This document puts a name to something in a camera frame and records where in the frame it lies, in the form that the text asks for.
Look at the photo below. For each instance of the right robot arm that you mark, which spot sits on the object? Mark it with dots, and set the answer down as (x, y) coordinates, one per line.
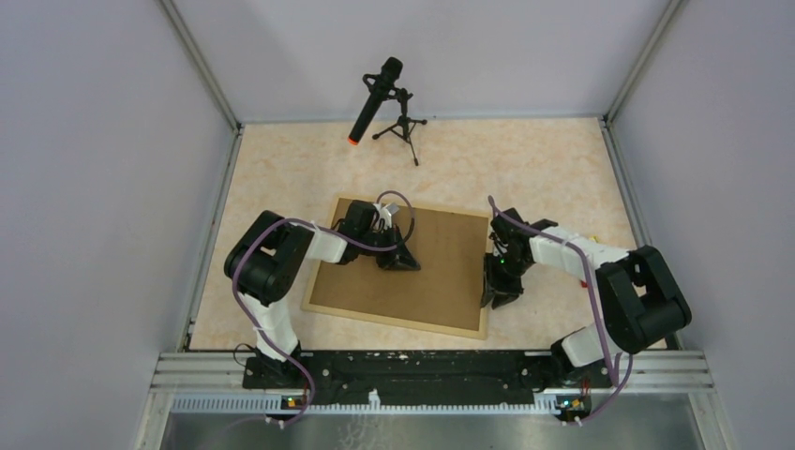
(635, 299)

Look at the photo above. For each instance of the black microphone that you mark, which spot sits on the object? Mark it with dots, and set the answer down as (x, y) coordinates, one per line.
(380, 87)

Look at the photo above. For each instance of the wooden picture frame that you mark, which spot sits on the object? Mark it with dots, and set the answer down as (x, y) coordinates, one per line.
(310, 298)

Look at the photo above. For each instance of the aluminium rail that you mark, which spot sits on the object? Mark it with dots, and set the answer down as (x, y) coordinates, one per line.
(211, 382)

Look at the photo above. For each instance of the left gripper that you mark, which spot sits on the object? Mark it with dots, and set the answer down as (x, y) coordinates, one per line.
(399, 260)

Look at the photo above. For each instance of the black tripod stand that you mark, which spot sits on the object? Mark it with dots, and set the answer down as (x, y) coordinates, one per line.
(404, 126)

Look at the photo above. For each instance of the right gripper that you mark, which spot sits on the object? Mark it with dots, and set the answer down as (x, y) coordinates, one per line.
(496, 289)

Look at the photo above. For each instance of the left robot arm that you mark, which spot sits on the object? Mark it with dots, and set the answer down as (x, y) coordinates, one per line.
(264, 264)

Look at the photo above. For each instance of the brown backing board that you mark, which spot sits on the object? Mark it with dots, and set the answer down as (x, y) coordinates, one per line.
(447, 273)

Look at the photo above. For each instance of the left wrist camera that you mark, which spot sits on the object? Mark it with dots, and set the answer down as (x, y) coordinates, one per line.
(385, 213)

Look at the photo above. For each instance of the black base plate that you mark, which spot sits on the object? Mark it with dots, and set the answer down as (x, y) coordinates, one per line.
(423, 378)

